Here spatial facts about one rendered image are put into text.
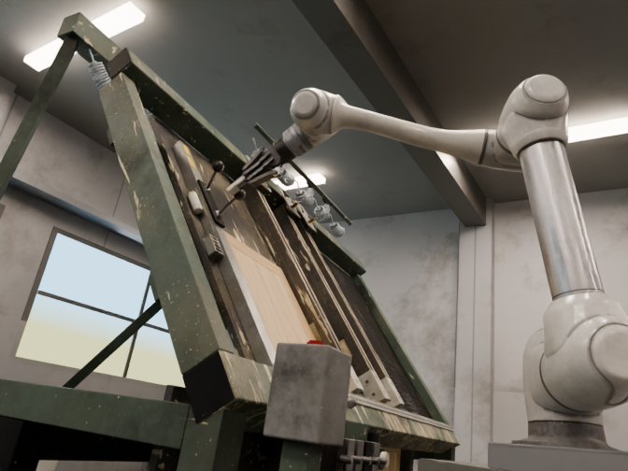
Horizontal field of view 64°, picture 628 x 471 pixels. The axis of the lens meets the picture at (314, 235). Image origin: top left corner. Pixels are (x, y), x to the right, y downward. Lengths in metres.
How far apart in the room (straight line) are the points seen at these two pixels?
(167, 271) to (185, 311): 0.13
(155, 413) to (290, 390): 0.33
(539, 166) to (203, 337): 0.85
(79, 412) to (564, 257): 1.15
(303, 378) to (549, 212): 0.64
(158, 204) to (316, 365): 0.66
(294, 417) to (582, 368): 0.54
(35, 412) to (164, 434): 0.43
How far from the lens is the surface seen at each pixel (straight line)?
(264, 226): 2.15
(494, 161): 1.48
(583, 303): 1.12
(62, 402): 1.43
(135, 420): 1.24
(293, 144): 1.51
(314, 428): 0.98
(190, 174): 1.78
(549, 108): 1.30
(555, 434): 1.26
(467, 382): 4.76
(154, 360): 5.68
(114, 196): 5.45
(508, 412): 4.78
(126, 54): 1.93
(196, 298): 1.20
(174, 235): 1.32
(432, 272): 5.25
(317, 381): 0.99
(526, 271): 5.01
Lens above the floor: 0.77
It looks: 21 degrees up
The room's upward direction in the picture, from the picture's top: 8 degrees clockwise
